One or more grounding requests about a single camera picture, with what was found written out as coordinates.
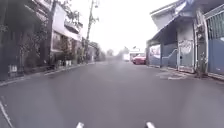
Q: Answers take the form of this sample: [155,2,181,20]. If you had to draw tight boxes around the distant trees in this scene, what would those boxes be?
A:
[105,46,131,61]

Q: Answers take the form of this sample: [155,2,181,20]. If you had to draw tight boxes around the white building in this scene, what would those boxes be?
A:
[128,47,146,58]

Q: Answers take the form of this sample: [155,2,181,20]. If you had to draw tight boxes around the red car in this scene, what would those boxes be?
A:
[131,54,147,66]

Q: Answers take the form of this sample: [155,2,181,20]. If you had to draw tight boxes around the grey asphalt road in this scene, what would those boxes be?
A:
[0,59,224,128]

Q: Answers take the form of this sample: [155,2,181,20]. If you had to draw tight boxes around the utility pole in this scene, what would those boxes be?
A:
[83,0,100,64]

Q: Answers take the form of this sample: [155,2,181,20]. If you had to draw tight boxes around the pale building with awning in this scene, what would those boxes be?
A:
[36,0,84,68]

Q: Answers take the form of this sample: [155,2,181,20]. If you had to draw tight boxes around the robot's own part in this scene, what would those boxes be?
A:
[75,121,85,128]
[145,121,156,128]

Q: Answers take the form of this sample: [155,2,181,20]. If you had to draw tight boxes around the concrete kerb strip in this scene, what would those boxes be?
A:
[0,61,96,88]

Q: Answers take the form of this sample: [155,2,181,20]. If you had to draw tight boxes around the building with blue gates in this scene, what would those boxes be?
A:
[145,0,224,81]

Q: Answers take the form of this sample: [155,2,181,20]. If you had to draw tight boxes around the dark building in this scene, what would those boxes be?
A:
[0,0,51,81]

